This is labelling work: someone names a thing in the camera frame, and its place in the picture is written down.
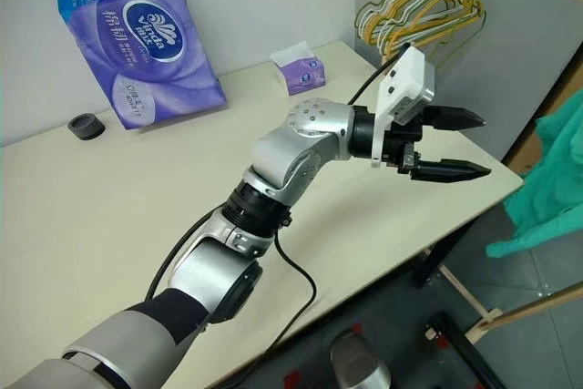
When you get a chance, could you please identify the green shorts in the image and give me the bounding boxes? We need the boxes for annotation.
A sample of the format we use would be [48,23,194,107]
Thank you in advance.
[485,87,583,259]

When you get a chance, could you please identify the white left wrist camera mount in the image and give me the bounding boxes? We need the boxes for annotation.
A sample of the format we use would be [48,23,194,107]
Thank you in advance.
[369,45,437,169]

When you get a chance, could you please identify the hangers on wooden rack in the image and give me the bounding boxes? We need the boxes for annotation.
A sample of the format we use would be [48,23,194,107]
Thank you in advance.
[354,0,479,51]

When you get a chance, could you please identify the olive wire hanger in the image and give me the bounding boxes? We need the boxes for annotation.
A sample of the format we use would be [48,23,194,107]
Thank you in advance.
[427,10,486,72]

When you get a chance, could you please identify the large purple tissue pack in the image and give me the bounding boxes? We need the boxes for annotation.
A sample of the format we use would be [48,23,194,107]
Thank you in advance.
[44,0,228,131]

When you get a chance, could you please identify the dark grey rounded shape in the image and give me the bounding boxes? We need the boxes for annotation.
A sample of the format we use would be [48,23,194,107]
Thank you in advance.
[330,332,393,389]

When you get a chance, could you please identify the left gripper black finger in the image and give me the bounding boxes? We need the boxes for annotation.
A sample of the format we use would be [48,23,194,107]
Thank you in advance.
[409,159,492,184]
[425,105,487,132]

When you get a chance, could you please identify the black round cap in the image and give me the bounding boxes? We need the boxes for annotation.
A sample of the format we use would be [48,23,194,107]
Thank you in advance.
[67,113,108,140]

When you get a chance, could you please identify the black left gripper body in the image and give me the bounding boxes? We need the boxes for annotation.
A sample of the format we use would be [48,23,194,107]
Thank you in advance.
[382,108,437,177]

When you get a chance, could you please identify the small purple tissue box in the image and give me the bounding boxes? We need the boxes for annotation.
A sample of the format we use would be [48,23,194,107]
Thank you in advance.
[269,41,328,97]

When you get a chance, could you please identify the black table leg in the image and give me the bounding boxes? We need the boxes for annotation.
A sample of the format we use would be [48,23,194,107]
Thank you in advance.
[412,242,459,289]

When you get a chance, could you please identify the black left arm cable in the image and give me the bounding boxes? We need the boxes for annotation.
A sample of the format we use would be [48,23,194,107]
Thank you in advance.
[145,42,411,389]

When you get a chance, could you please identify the yellow wire hanger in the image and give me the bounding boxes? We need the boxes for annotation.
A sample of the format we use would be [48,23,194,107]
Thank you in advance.
[362,0,486,60]

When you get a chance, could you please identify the black metal floor frame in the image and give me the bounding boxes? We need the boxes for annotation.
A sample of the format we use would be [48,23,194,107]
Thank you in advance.
[425,310,502,389]

